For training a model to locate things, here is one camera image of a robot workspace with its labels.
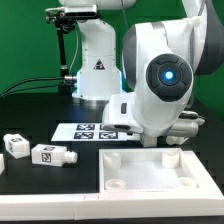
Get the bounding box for white marker sheet with tags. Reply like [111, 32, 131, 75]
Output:
[52, 123, 140, 141]

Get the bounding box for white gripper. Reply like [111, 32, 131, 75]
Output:
[102, 93, 205, 137]

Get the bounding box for white square table top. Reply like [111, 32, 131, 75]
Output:
[99, 148, 205, 192]

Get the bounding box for white L-shaped obstacle fence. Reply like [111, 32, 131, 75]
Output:
[0, 150, 224, 222]

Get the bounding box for black cables at left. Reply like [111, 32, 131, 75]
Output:
[0, 76, 78, 99]

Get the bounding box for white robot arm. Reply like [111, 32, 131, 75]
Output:
[78, 0, 224, 138]

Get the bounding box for white block at left edge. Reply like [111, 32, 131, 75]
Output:
[0, 154, 5, 175]

